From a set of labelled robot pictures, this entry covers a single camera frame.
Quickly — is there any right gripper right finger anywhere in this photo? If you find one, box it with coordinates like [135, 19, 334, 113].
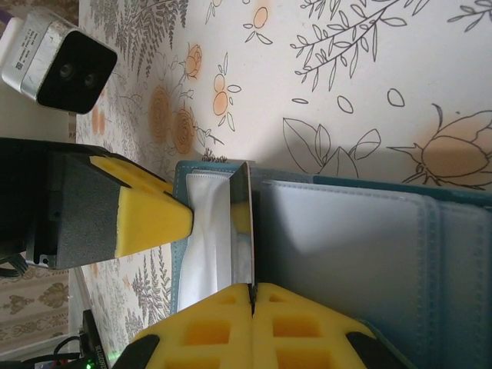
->
[251, 282, 418, 369]

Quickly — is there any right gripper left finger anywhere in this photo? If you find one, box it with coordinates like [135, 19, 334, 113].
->
[121, 282, 255, 369]

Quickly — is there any teal leather card holder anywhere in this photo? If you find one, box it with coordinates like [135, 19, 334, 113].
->
[168, 159, 492, 369]

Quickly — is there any dark grey credit card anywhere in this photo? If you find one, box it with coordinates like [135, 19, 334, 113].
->
[229, 161, 258, 289]

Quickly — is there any floral patterned table cover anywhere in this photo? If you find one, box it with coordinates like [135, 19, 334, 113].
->
[68, 0, 492, 369]

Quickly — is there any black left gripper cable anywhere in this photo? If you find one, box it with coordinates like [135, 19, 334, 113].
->
[0, 251, 30, 280]

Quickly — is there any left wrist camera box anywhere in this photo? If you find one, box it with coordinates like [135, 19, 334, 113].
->
[1, 6, 119, 115]

